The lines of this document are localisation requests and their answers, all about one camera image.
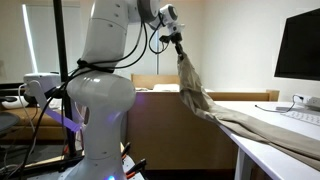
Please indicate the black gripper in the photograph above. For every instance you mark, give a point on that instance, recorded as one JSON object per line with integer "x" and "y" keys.
{"x": 175, "y": 37}

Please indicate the beige trousers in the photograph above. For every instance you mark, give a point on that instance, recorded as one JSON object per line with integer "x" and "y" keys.
{"x": 233, "y": 123}

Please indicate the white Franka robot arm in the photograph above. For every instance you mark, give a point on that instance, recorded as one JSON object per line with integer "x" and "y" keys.
{"x": 106, "y": 100}

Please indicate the white bed mattress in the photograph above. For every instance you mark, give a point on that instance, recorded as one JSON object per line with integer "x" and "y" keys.
{"x": 166, "y": 87}

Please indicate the black vertical pole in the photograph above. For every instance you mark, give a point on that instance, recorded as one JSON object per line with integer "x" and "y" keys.
{"x": 63, "y": 50}

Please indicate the black computer monitor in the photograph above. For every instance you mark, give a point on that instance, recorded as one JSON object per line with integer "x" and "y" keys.
{"x": 300, "y": 46}

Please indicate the red black pliers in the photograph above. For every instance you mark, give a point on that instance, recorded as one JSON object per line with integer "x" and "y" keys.
{"x": 135, "y": 166}

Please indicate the white power strip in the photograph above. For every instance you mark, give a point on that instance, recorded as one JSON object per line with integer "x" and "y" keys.
{"x": 308, "y": 101}

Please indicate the white standing desk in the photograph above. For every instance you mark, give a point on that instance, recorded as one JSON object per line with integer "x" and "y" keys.
{"x": 280, "y": 156}

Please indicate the light wooden bed frame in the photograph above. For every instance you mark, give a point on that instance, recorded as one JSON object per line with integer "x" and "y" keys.
{"x": 150, "y": 80}

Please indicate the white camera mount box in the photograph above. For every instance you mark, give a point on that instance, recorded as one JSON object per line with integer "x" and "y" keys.
{"x": 40, "y": 83}

